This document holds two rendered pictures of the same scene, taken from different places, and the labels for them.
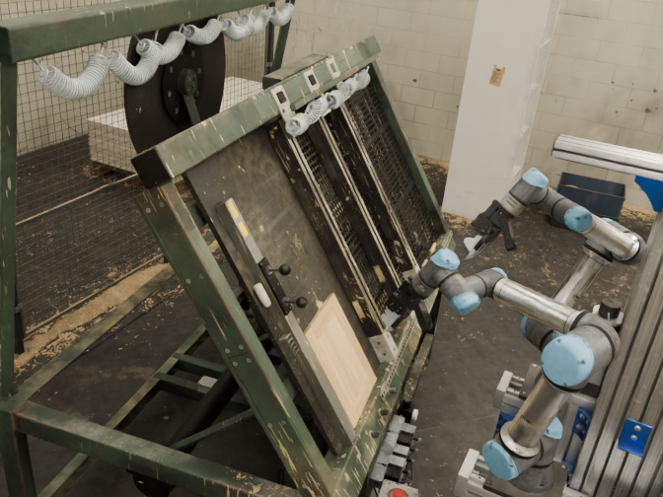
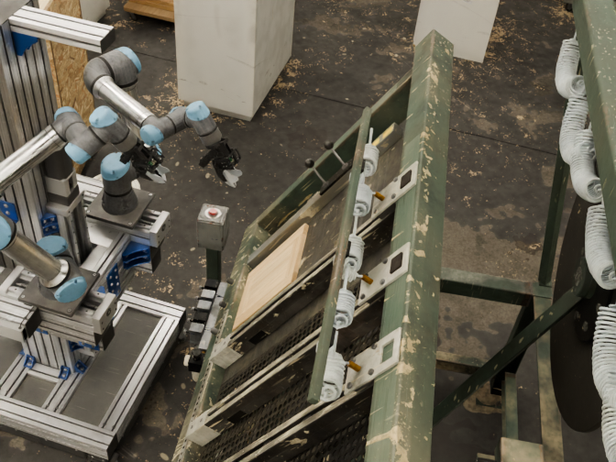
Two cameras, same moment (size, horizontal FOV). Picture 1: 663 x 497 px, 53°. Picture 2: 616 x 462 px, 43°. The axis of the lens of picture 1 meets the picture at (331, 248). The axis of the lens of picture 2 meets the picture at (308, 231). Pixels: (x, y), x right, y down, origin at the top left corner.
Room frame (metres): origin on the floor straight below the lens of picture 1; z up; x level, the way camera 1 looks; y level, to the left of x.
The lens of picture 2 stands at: (4.04, -0.35, 3.34)
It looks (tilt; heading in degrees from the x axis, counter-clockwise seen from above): 45 degrees down; 169
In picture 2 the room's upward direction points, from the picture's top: 6 degrees clockwise
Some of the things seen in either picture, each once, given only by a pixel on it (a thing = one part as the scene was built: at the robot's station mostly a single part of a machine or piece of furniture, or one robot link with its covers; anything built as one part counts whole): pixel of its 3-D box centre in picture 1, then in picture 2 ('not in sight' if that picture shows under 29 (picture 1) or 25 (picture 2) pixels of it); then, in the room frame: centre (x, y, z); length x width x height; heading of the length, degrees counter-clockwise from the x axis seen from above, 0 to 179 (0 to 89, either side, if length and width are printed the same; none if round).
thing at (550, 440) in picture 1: (538, 435); (117, 172); (1.54, -0.67, 1.20); 0.13 x 0.12 x 0.14; 130
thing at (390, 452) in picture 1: (399, 452); (203, 326); (1.95, -0.34, 0.69); 0.50 x 0.14 x 0.24; 164
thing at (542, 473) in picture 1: (531, 462); (118, 194); (1.54, -0.67, 1.09); 0.15 x 0.15 x 0.10
